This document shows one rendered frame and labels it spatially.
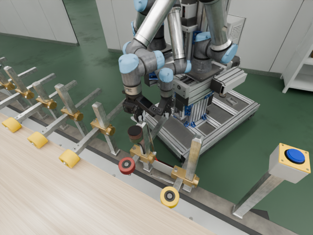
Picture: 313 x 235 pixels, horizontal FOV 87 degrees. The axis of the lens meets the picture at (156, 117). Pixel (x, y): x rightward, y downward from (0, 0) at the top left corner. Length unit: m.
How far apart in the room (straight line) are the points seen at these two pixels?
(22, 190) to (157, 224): 0.62
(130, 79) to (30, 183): 0.67
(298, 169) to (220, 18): 0.66
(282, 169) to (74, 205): 0.76
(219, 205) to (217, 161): 1.00
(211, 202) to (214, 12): 0.91
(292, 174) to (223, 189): 1.28
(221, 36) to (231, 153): 1.40
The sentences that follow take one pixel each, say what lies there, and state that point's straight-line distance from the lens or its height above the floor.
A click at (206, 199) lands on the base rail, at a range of 1.00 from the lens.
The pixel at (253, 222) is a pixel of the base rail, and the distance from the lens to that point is 1.04.
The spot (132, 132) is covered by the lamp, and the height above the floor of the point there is 1.11.
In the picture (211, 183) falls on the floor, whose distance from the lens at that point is 1.83.
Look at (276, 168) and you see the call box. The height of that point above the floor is 1.19.
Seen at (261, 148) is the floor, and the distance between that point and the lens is 2.26.
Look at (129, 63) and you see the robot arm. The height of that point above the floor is 1.35.
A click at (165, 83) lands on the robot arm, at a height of 1.13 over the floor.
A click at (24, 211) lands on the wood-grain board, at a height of 0.90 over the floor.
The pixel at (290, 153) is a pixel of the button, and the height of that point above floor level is 1.23.
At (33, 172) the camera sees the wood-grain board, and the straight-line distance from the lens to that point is 1.04.
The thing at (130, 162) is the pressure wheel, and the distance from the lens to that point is 0.85.
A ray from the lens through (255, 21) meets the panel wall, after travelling 3.21.
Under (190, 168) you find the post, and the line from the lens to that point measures 0.77.
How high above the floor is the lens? 1.63
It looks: 45 degrees down
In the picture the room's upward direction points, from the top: 4 degrees counter-clockwise
